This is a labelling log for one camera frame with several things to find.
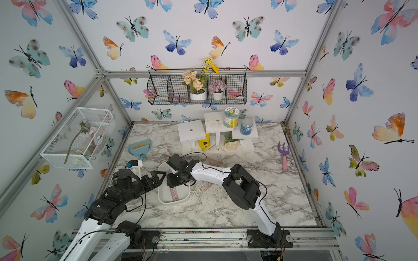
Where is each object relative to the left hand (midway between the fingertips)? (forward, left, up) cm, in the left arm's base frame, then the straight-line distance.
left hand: (161, 175), depth 75 cm
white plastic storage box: (-1, -7, -18) cm, 19 cm away
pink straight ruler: (-2, -2, -18) cm, 18 cm away
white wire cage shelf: (+13, +36, +11) cm, 40 cm away
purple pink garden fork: (+24, -69, -19) cm, 75 cm away
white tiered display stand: (+29, -27, -11) cm, 41 cm away
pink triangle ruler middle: (+3, -19, -19) cm, 27 cm away
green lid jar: (+25, -33, +10) cm, 42 cm away
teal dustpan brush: (+28, +23, -16) cm, 40 cm away
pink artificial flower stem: (+17, +34, +14) cm, 41 cm away
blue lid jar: (+26, -42, +4) cm, 49 cm away
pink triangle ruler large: (+18, -25, -20) cm, 36 cm away
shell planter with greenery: (+25, -35, -10) cm, 44 cm away
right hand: (+2, -1, -12) cm, 12 cm away
